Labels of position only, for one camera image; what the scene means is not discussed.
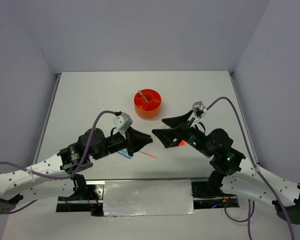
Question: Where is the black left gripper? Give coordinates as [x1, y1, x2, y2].
[92, 125, 153, 160]

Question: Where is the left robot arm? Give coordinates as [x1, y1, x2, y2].
[0, 127, 153, 215]

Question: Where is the orange highlighter with black body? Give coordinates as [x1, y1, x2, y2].
[179, 140, 186, 146]

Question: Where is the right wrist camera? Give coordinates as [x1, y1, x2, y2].
[192, 101, 207, 120]

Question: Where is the blue capsule eraser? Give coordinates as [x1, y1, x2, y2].
[117, 150, 132, 159]

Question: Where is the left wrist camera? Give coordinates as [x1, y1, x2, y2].
[112, 112, 133, 132]

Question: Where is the orange round compartment organizer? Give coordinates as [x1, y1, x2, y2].
[133, 89, 162, 119]

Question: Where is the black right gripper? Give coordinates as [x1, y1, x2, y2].
[151, 109, 213, 157]

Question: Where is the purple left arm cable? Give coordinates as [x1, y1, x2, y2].
[0, 110, 122, 215]

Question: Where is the silver foil covered panel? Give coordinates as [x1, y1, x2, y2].
[103, 179, 195, 217]

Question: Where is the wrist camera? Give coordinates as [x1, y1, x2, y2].
[112, 112, 133, 132]
[192, 101, 207, 120]

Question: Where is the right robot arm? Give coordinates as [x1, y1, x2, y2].
[152, 110, 300, 225]

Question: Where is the clear white pen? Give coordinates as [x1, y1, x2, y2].
[137, 89, 148, 102]

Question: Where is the thin orange pen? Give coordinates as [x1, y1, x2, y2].
[138, 150, 158, 159]

